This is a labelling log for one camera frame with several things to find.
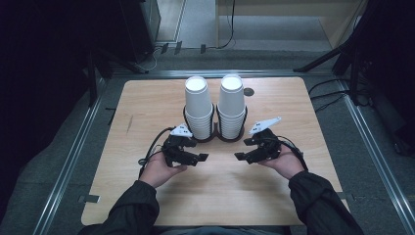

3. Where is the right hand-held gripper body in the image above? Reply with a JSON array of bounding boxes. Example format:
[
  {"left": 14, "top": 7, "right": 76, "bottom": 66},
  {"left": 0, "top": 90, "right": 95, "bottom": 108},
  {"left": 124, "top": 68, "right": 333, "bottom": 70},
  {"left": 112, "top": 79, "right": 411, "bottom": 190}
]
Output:
[{"left": 249, "top": 117, "right": 282, "bottom": 165}]

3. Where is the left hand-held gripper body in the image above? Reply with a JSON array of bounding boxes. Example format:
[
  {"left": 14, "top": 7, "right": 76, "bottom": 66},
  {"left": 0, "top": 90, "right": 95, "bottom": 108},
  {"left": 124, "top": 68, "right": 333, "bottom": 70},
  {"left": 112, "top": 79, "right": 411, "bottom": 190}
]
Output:
[{"left": 161, "top": 122, "right": 194, "bottom": 168}]

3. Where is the black double cup holder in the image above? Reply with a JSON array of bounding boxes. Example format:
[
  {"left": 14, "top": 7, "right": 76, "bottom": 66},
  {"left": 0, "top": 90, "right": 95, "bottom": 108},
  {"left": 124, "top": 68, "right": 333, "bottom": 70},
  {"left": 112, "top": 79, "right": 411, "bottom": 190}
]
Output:
[{"left": 182, "top": 103, "right": 249, "bottom": 144}]

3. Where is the stack of white cups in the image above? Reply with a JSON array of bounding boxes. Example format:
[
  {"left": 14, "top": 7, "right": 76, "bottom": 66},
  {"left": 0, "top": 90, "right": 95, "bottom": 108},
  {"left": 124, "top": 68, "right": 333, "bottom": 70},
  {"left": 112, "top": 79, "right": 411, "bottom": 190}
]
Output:
[
  {"left": 183, "top": 75, "right": 215, "bottom": 141},
  {"left": 216, "top": 73, "right": 247, "bottom": 141}
]

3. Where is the person's right hand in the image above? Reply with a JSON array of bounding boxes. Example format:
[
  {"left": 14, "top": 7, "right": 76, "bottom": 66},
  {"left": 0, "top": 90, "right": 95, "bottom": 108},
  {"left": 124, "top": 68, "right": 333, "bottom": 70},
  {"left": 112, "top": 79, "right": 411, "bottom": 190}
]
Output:
[{"left": 258, "top": 143, "right": 306, "bottom": 181}]

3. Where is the person's left hand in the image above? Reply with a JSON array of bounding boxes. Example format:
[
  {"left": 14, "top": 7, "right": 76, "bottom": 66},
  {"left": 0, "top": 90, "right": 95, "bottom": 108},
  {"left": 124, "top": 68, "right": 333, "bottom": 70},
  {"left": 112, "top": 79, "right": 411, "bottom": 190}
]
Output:
[{"left": 139, "top": 150, "right": 189, "bottom": 189}]

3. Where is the black metal stand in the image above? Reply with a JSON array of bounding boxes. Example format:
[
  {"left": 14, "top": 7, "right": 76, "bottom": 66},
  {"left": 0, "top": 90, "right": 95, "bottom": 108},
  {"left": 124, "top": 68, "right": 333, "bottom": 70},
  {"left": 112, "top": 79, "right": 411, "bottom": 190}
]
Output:
[{"left": 85, "top": 48, "right": 151, "bottom": 108}]

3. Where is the black tripod stand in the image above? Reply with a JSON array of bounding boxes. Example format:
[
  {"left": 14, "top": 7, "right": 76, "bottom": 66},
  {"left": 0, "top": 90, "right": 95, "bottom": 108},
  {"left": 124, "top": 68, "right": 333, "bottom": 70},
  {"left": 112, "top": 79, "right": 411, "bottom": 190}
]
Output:
[{"left": 293, "top": 0, "right": 415, "bottom": 107}]

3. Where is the dark cabinet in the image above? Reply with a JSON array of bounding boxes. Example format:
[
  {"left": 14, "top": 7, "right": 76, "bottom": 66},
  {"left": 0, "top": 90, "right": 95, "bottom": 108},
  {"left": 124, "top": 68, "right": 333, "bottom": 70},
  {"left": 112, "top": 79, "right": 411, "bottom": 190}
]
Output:
[{"left": 117, "top": 0, "right": 161, "bottom": 64}]

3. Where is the light wooden furniture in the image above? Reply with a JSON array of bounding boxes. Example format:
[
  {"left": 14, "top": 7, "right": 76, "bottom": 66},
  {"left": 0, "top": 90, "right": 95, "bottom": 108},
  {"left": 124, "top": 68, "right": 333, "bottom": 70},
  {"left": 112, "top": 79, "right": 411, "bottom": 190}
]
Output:
[{"left": 214, "top": 0, "right": 370, "bottom": 51}]

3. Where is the left hand-held gripper black cable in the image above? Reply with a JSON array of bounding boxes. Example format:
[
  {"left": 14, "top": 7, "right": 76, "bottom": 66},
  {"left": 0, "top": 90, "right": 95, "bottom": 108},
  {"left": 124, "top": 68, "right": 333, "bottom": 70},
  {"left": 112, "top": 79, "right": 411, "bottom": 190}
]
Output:
[{"left": 138, "top": 126, "right": 176, "bottom": 179}]

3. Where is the hand-held gripper black cable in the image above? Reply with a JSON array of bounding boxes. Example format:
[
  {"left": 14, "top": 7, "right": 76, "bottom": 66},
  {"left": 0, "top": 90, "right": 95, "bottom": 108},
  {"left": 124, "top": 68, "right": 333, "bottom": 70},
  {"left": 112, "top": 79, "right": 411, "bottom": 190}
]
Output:
[
  {"left": 277, "top": 134, "right": 309, "bottom": 172},
  {"left": 138, "top": 126, "right": 176, "bottom": 179}
]

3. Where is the right hand-held gripper black cable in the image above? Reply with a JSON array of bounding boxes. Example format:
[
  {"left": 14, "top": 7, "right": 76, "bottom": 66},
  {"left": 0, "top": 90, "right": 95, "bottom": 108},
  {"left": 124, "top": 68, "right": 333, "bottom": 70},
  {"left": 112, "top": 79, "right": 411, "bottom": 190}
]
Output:
[{"left": 277, "top": 134, "right": 309, "bottom": 172}]

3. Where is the metal floor rail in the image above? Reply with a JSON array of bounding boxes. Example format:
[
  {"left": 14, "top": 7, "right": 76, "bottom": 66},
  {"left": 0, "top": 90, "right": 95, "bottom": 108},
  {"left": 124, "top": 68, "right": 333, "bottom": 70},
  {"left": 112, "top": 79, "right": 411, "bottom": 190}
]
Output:
[
  {"left": 337, "top": 79, "right": 415, "bottom": 235},
  {"left": 111, "top": 69, "right": 335, "bottom": 79},
  {"left": 31, "top": 77, "right": 106, "bottom": 235}
]

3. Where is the black floor cable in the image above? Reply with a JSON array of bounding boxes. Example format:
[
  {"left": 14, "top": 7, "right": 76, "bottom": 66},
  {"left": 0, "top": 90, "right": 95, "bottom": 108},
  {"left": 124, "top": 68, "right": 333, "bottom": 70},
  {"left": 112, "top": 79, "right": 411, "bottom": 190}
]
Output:
[
  {"left": 309, "top": 91, "right": 349, "bottom": 114},
  {"left": 307, "top": 77, "right": 352, "bottom": 96}
]

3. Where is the white floor cable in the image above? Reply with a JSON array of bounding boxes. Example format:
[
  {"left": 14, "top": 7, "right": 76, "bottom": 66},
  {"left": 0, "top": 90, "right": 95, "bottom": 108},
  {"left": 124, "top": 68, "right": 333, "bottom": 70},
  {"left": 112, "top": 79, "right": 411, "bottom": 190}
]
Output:
[{"left": 139, "top": 45, "right": 164, "bottom": 71}]

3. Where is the grey metal table bracket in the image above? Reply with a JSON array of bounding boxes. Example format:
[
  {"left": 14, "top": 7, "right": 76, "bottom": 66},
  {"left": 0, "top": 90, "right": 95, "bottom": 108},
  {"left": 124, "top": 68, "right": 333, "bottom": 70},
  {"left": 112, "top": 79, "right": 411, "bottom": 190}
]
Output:
[
  {"left": 77, "top": 194, "right": 102, "bottom": 204},
  {"left": 336, "top": 192, "right": 356, "bottom": 202}
]

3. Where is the black hanging cable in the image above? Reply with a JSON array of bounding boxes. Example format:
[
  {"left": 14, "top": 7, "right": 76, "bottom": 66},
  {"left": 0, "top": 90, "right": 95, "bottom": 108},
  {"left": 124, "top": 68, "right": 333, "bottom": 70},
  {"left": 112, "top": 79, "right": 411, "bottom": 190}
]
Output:
[{"left": 216, "top": 0, "right": 237, "bottom": 51}]

